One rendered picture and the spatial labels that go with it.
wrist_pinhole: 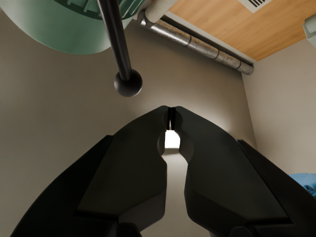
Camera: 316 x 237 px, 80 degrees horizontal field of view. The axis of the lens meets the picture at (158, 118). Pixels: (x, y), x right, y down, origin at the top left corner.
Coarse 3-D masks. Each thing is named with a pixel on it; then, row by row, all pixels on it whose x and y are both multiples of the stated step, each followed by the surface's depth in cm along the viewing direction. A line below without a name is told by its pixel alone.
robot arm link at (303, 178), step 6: (288, 174) 37; (294, 174) 36; (300, 174) 35; (306, 174) 34; (312, 174) 33; (300, 180) 32; (306, 180) 31; (312, 180) 30; (306, 186) 29; (312, 186) 29; (312, 192) 28
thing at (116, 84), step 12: (108, 0) 12; (108, 12) 13; (108, 24) 14; (120, 24) 15; (108, 36) 16; (120, 36) 15; (120, 48) 17; (120, 60) 18; (120, 72) 20; (132, 72) 22; (120, 84) 22; (132, 84) 22
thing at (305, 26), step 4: (312, 16) 169; (308, 20) 170; (312, 20) 168; (304, 24) 184; (308, 24) 170; (312, 24) 169; (304, 28) 184; (308, 28) 171; (312, 28) 170; (308, 32) 181; (312, 32) 179; (308, 36) 181; (312, 36) 179; (308, 40) 184; (312, 40) 184; (312, 44) 191
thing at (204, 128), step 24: (192, 120) 10; (192, 144) 9; (216, 144) 8; (192, 168) 7; (216, 168) 7; (240, 168) 7; (192, 192) 6; (216, 192) 6; (240, 192) 6; (264, 192) 6; (192, 216) 7; (216, 216) 6; (240, 216) 6; (264, 216) 6
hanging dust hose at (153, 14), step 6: (156, 0) 176; (162, 0) 170; (168, 0) 168; (174, 0) 168; (150, 6) 182; (156, 6) 177; (162, 6) 174; (168, 6) 174; (150, 12) 183; (156, 12) 180; (162, 12) 180; (150, 18) 188; (156, 18) 188
